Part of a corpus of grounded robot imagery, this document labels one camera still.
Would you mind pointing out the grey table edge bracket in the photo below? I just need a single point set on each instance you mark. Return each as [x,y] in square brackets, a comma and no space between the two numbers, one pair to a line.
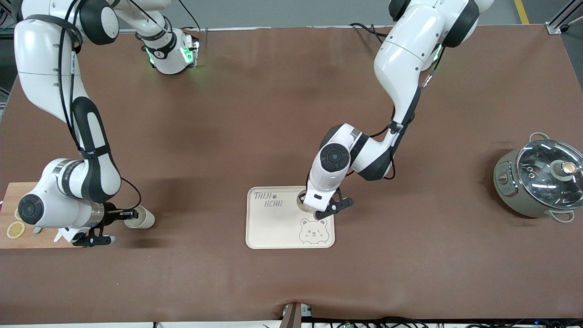
[296,314]

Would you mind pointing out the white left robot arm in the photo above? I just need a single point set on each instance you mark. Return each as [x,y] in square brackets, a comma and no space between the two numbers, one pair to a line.
[405,54]

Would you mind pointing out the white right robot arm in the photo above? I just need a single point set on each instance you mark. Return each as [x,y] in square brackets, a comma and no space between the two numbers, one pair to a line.
[45,45]

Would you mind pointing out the grey plastic knife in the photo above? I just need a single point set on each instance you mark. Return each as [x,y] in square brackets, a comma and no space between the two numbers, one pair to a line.
[37,230]

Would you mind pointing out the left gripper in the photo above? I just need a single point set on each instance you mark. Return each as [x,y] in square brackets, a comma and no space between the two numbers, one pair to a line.
[300,197]

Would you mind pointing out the glass pot lid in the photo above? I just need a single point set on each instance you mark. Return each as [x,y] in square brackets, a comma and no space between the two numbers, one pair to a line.
[542,177]

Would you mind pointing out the white plastic knife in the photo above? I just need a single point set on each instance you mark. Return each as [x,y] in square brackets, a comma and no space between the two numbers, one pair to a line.
[61,234]

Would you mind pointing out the brown table cover mat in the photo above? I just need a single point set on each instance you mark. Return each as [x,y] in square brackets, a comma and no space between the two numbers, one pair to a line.
[227,114]

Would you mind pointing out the green electric cooking pot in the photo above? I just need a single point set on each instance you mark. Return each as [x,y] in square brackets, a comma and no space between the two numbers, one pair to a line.
[510,191]

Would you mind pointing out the bamboo cutting board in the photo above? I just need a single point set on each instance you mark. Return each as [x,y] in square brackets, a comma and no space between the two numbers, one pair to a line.
[27,242]

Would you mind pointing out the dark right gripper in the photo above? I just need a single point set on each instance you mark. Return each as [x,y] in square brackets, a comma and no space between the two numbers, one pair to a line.
[109,213]

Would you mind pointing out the white bear print tray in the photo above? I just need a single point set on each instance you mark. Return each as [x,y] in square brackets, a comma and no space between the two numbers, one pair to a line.
[273,228]

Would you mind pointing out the aluminium frame post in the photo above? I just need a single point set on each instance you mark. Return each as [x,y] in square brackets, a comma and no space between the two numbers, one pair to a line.
[565,16]
[7,9]

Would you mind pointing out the white plastic cup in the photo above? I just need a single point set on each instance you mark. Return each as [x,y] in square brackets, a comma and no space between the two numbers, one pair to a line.
[145,221]
[302,202]

